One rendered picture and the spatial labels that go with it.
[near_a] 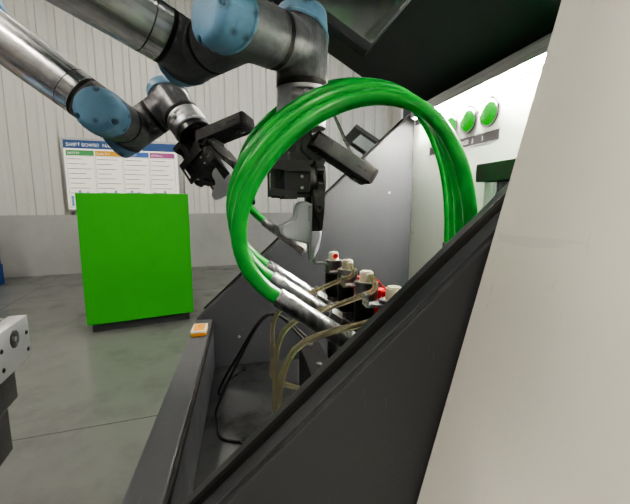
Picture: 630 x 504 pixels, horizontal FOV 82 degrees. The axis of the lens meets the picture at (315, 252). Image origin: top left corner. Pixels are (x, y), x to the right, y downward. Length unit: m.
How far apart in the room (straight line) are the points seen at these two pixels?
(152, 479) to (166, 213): 3.46
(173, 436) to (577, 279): 0.45
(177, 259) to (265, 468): 3.66
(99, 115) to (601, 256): 0.68
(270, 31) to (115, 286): 3.53
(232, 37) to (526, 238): 0.39
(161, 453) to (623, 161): 0.47
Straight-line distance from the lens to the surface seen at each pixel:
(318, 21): 0.58
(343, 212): 0.90
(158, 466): 0.48
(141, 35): 0.59
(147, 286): 3.90
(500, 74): 0.67
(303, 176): 0.53
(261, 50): 0.52
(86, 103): 0.73
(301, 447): 0.26
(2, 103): 7.70
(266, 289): 0.32
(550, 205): 0.23
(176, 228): 3.84
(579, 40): 0.27
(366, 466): 0.28
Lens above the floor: 1.23
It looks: 8 degrees down
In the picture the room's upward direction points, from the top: straight up
